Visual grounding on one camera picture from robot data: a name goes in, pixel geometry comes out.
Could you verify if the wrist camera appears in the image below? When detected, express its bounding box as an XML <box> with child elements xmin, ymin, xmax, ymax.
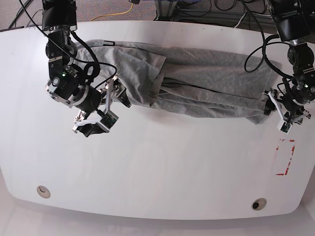
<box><xmin>99</xmin><ymin>111</ymin><xmax>119</xmax><ymax>133</ymax></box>
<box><xmin>277</xmin><ymin>119</ymin><xmax>293</xmax><ymax>134</ymax></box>

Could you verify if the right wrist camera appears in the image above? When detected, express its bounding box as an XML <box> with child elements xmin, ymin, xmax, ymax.
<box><xmin>99</xmin><ymin>111</ymin><xmax>119</xmax><ymax>133</ymax></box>

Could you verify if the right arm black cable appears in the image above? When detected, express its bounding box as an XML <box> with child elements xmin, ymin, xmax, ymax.
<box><xmin>71</xmin><ymin>30</ymin><xmax>118</xmax><ymax>84</ymax></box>

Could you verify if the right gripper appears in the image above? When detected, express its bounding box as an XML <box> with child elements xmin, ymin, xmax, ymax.
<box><xmin>72</xmin><ymin>76</ymin><xmax>131</xmax><ymax>137</ymax></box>

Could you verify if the table cable grommet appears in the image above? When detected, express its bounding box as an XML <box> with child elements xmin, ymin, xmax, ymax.
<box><xmin>36</xmin><ymin>186</ymin><xmax>51</xmax><ymax>199</ymax></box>
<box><xmin>252</xmin><ymin>198</ymin><xmax>267</xmax><ymax>211</ymax></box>

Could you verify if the white cable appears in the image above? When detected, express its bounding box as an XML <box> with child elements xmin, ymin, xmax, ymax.
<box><xmin>233</xmin><ymin>11</ymin><xmax>274</xmax><ymax>29</ymax></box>

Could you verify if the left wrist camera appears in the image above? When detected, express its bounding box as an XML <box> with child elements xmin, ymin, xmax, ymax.
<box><xmin>277</xmin><ymin>119</ymin><xmax>293</xmax><ymax>134</ymax></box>

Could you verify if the aluminium frame rail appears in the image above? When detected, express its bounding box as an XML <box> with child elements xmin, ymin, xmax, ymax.
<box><xmin>154</xmin><ymin>0</ymin><xmax>276</xmax><ymax>32</ymax></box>

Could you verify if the left table cable grommet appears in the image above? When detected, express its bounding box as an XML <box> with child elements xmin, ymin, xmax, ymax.
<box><xmin>36</xmin><ymin>186</ymin><xmax>51</xmax><ymax>199</ymax></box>

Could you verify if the yellow cable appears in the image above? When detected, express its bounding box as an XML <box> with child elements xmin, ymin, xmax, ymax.
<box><xmin>91</xmin><ymin>0</ymin><xmax>135</xmax><ymax>22</ymax></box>

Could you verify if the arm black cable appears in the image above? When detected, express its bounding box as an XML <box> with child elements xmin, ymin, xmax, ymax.
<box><xmin>71</xmin><ymin>30</ymin><xmax>118</xmax><ymax>84</ymax></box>
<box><xmin>244</xmin><ymin>34</ymin><xmax>296</xmax><ymax>79</ymax></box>

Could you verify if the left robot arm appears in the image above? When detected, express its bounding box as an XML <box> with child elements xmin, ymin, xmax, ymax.
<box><xmin>266</xmin><ymin>0</ymin><xmax>315</xmax><ymax>124</ymax></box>

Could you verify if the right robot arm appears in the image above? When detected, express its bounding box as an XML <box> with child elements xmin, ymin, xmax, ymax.
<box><xmin>41</xmin><ymin>0</ymin><xmax>131</xmax><ymax>137</ymax></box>

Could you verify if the black cable on floor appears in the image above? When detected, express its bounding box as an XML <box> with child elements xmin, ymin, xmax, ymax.
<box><xmin>7</xmin><ymin>0</ymin><xmax>44</xmax><ymax>29</ymax></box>

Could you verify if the red tape rectangle marking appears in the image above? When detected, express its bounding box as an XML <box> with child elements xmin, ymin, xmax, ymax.
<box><xmin>273</xmin><ymin>139</ymin><xmax>296</xmax><ymax>176</ymax></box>

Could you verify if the right table cable grommet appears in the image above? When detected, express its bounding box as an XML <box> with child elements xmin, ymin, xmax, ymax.
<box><xmin>252</xmin><ymin>198</ymin><xmax>267</xmax><ymax>211</ymax></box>

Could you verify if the grey Hugging Face t-shirt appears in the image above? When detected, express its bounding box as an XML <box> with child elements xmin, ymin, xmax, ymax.
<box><xmin>87</xmin><ymin>40</ymin><xmax>277</xmax><ymax>124</ymax></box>

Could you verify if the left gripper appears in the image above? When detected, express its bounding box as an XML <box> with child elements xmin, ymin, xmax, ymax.
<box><xmin>263</xmin><ymin>89</ymin><xmax>311</xmax><ymax>123</ymax></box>

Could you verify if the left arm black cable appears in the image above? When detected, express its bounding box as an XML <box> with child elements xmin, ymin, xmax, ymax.
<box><xmin>244</xmin><ymin>34</ymin><xmax>296</xmax><ymax>79</ymax></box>

